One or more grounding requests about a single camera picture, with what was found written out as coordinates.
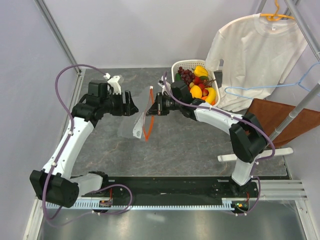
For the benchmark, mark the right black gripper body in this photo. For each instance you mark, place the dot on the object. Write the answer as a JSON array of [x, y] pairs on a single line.
[[165, 104]]

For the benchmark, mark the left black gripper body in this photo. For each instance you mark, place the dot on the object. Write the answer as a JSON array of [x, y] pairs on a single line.
[[117, 106]]

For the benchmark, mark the clear zip top bag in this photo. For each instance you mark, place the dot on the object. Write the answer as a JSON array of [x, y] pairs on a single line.
[[139, 126]]

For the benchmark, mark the yellow lemon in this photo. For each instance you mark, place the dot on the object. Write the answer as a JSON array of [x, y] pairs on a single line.
[[196, 92]]

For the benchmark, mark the purple grape bunch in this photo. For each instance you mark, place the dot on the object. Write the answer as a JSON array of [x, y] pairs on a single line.
[[186, 75]]

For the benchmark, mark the red lychee bunch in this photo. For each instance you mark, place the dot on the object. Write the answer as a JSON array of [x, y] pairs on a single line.
[[202, 82]]

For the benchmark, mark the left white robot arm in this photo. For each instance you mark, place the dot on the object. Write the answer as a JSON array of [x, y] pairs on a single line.
[[54, 182]]

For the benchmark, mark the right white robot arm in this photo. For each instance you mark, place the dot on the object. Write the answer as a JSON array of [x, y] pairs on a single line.
[[247, 137]]

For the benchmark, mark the green cucumber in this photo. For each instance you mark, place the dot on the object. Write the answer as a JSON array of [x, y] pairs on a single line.
[[177, 77]]

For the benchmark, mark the white plastic basket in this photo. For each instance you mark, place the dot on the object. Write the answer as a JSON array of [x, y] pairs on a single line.
[[191, 64]]

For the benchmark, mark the yellow banana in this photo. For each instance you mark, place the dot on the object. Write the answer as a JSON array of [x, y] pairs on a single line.
[[211, 97]]

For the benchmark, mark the yellow bell pepper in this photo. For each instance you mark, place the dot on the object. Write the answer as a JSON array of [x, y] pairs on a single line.
[[200, 71]]

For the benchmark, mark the white t-shirt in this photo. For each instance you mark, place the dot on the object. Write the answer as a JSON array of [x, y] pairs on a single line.
[[255, 55]]

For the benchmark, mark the brown cloth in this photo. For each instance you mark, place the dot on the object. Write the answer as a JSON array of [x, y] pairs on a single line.
[[271, 114]]

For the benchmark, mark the grey clothes rack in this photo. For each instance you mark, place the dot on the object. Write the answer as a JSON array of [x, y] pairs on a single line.
[[288, 121]]

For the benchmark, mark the orange clothes hanger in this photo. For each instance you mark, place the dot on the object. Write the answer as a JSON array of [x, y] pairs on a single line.
[[274, 17]]

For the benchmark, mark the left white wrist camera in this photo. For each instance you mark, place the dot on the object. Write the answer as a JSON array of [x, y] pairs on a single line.
[[115, 82]]

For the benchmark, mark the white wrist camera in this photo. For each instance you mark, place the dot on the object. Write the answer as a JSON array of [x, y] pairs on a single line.
[[161, 84], [115, 82]]

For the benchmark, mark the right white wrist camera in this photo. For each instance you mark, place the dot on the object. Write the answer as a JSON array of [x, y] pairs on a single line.
[[161, 84]]

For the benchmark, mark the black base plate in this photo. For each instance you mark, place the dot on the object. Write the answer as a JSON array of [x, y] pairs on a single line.
[[174, 190]]

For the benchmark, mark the white slotted cable duct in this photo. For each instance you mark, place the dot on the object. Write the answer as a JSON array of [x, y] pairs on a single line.
[[90, 204]]

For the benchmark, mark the aluminium frame post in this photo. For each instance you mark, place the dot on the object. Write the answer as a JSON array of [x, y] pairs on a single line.
[[44, 9]]

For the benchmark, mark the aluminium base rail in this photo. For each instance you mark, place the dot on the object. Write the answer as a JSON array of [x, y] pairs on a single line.
[[268, 189]]

